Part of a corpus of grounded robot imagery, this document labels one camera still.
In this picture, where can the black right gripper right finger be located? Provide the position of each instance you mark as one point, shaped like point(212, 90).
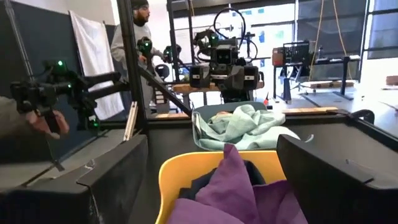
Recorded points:
point(335, 186)

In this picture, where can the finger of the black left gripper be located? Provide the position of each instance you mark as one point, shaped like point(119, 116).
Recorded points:
point(251, 77)
point(200, 76)

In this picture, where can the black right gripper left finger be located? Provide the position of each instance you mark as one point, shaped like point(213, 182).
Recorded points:
point(93, 193)

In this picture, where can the purple towel with white tag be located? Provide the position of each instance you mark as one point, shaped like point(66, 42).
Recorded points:
point(230, 186)

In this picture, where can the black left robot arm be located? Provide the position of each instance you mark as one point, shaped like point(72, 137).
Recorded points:
point(205, 39)

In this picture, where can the blue-grey plastic basket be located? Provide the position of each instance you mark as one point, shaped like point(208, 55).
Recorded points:
point(202, 112)

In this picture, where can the yellow plastic basket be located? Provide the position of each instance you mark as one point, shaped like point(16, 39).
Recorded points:
point(186, 168)

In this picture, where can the red and black equipment box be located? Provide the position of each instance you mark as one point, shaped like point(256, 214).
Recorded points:
point(290, 54)

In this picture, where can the light blue towel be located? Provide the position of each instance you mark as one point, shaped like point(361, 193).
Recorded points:
point(239, 124)
point(280, 133)

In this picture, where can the black workshop table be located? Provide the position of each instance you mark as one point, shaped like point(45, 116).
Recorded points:
point(326, 62)

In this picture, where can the wooden stick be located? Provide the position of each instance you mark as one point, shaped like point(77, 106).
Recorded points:
point(130, 121)

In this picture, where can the person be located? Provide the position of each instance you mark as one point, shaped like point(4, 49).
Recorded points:
point(124, 43)

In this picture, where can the person's hand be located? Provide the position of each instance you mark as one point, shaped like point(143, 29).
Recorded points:
point(46, 123)

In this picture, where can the white hanging sheet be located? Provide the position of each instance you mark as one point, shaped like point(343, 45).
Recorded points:
point(93, 62)

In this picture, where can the thin grey metal rod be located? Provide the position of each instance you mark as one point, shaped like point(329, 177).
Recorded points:
point(18, 40)

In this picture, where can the dark partition wall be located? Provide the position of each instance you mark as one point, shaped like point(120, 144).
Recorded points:
point(46, 37)

